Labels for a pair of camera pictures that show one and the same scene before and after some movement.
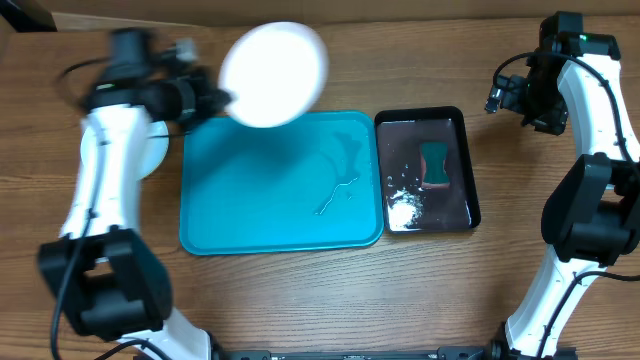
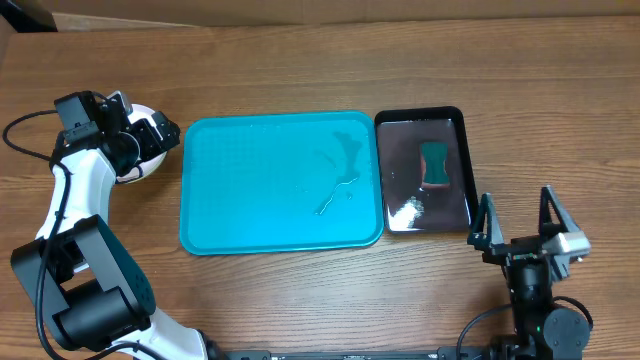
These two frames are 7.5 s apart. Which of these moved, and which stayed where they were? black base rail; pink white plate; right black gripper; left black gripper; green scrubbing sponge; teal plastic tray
Moved: right black gripper; left black gripper; pink white plate
Stayed: green scrubbing sponge; teal plastic tray; black base rail
